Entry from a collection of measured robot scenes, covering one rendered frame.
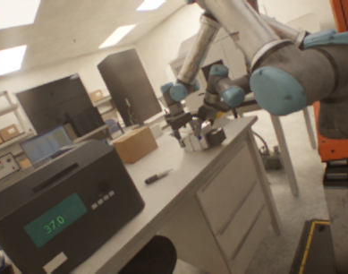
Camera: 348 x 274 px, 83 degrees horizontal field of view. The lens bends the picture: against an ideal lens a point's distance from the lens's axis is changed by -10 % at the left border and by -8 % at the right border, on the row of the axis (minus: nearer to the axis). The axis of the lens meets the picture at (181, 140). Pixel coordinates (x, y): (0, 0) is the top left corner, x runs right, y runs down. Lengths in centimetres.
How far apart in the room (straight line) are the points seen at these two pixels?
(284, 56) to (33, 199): 69
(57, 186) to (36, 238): 15
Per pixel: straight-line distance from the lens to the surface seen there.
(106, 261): 69
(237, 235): 124
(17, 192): 70
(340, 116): 58
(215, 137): 102
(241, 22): 57
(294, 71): 47
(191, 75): 92
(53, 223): 69
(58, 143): 272
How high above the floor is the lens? 127
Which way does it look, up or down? 15 degrees down
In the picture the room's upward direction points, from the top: 24 degrees counter-clockwise
